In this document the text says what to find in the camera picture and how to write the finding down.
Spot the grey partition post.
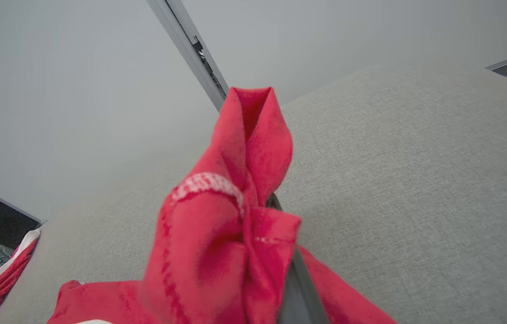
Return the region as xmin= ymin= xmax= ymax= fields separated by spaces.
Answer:
xmin=147 ymin=0 xmax=231 ymax=112

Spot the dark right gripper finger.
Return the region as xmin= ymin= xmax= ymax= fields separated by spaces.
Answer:
xmin=265 ymin=193 xmax=330 ymax=324

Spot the red jersey with white sleeves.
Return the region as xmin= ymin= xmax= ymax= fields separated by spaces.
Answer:
xmin=48 ymin=86 xmax=398 ymax=324

